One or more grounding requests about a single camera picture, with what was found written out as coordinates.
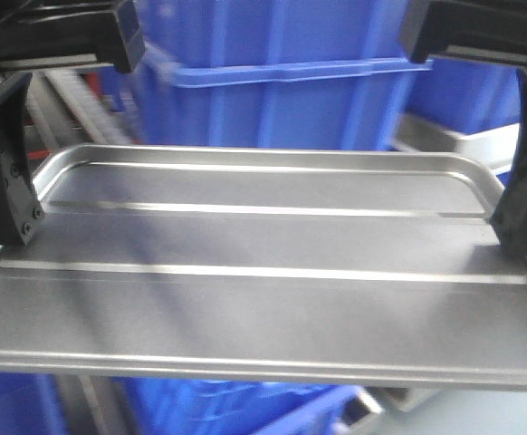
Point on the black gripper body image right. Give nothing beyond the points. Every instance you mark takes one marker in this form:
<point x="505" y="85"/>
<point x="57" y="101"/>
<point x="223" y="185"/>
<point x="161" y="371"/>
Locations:
<point x="477" y="31"/>

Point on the image-left gripper finger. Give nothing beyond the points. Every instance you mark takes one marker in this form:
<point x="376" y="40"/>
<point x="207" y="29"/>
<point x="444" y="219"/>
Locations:
<point x="21" y="212"/>

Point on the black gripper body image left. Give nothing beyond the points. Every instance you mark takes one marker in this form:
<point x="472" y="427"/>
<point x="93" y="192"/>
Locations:
<point x="42" y="35"/>

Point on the small ribbed silver tray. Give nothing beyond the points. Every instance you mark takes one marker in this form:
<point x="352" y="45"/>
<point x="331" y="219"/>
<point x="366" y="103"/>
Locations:
<point x="377" y="268"/>

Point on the blue bin lower left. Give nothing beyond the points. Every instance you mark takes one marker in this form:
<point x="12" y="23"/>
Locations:
<point x="30" y="404"/>

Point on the blue bin on rollers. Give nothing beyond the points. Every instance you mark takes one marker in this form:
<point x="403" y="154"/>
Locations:
<point x="316" y="75"/>

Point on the blue bin lower centre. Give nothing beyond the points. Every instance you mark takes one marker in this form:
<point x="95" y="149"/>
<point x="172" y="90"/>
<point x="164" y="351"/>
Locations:
<point x="175" y="406"/>

